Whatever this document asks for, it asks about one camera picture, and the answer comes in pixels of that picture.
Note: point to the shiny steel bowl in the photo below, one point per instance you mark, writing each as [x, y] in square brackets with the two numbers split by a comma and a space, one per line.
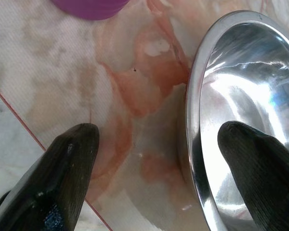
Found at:
[231, 91]

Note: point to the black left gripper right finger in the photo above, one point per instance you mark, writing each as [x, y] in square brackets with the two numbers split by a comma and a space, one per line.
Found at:
[262, 173]

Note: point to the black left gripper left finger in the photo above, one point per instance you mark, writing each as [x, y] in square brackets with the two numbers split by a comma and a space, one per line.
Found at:
[57, 173]

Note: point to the purple plastic cup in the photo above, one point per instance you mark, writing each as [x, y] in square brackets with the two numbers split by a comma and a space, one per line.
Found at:
[91, 9]

